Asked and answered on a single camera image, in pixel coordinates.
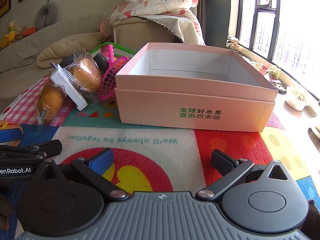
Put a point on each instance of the pink plush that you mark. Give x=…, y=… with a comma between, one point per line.
x=105, y=28

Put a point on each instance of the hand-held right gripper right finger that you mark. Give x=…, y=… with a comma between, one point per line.
x=222, y=163

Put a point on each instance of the black window frame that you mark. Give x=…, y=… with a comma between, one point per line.
x=277, y=17

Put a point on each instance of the floral blanket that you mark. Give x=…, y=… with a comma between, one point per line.
x=155, y=2

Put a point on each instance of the red plant pot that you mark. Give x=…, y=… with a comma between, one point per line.
x=263, y=70

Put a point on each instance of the small cardboard box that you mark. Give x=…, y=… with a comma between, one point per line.
x=233, y=44

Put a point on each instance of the grey woven cloth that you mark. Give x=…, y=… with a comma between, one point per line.
x=167, y=27

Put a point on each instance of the person's left hand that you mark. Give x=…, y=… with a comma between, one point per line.
x=4, y=210

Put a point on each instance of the small green potted plant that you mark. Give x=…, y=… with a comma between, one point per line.
x=274, y=72

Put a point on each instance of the grey neck pillow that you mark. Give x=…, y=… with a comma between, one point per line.
x=46, y=12

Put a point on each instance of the pink cardboard box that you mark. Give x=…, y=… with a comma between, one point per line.
x=195, y=97

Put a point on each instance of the beige blanket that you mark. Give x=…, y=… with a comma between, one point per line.
x=70, y=47

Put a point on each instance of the beige sofa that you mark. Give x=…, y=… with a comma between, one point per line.
x=135, y=30

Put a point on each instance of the pink toy basket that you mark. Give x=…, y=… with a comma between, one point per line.
x=110, y=80

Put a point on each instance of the black plush toy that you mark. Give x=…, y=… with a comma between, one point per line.
x=101, y=60

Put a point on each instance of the packaged bread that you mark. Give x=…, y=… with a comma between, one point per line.
x=85, y=72
x=50, y=102

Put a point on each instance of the orange carrot plush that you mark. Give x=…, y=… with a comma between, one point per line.
x=30, y=30

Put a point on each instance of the colourful play mat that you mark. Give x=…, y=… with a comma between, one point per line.
x=162, y=140

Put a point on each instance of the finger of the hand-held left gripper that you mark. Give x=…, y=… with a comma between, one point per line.
x=8, y=135
x=37, y=148

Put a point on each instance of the yellow plush toy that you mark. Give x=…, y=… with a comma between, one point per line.
x=8, y=35

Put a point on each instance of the white plastic fork tool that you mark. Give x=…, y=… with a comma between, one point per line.
x=70, y=90

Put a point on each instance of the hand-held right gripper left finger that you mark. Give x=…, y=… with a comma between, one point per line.
x=102, y=161

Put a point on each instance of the dark dish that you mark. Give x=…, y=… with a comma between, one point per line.
x=278, y=86

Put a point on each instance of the brown curtain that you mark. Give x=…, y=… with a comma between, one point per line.
x=215, y=10

